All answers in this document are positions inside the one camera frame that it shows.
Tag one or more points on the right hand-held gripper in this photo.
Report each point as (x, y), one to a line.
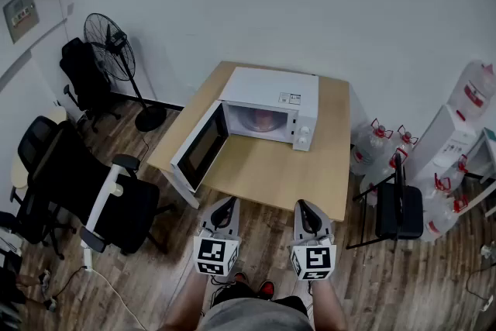
(317, 257)

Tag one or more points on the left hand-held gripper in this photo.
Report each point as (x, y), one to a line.
(211, 252)

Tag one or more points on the white microwave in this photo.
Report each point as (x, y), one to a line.
(271, 85)

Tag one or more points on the person's left forearm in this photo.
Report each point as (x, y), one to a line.
(186, 306)

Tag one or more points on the person's right forearm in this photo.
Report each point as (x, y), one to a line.
(327, 306)

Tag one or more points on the person's left shoe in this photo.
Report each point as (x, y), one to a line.
(241, 277)

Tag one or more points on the person's shoe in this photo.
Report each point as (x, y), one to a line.
(266, 288)
(241, 277)

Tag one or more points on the person's right shoe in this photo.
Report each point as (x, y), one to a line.
(266, 288)

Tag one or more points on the person's black shorts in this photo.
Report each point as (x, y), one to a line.
(232, 292)

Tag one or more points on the group of clear water bottles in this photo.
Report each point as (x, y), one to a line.
(366, 155)

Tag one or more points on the black folding chair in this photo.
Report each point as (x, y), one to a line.
(399, 213)

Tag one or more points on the black office chair white armrests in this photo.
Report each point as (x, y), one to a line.
(131, 205)

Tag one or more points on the person's grey shirt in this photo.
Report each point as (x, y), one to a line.
(252, 318)

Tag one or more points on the black standing fan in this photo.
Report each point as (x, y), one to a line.
(149, 119)

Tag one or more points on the white power strip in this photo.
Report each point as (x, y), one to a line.
(88, 259)

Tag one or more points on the white water dispenser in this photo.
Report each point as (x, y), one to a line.
(441, 135)

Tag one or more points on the white table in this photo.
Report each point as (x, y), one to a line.
(489, 155)

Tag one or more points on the black mesh chair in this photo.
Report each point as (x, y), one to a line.
(33, 143)

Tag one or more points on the large water jug red label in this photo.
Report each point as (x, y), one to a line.
(470, 89)

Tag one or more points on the white wall socket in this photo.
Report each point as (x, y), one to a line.
(70, 9)

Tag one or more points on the grey wall panel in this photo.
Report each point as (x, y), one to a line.
(21, 15)

